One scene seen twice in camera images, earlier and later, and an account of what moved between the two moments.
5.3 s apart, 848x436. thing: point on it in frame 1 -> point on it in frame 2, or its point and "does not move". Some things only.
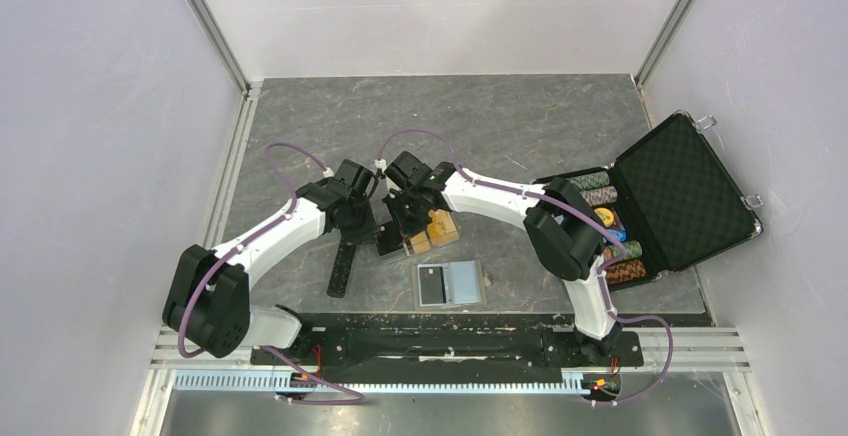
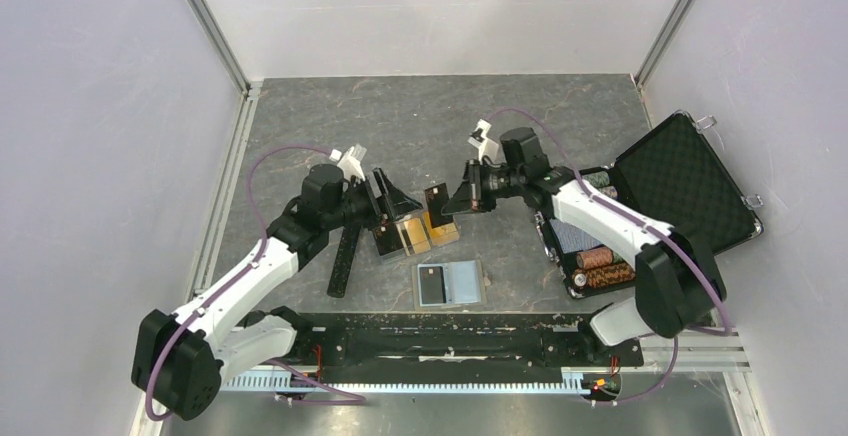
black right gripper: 406,227 -> 471,193
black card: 432,283 does not move
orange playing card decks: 391,240 does not move
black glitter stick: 337,285 does not move
